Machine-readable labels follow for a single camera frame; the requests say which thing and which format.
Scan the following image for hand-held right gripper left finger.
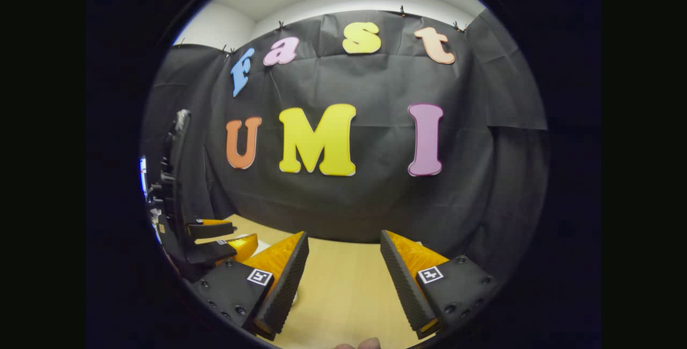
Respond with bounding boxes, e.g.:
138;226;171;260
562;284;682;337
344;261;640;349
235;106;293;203
192;231;310;341

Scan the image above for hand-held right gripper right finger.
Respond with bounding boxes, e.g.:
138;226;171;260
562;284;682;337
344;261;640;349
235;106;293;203
380;229;500;340

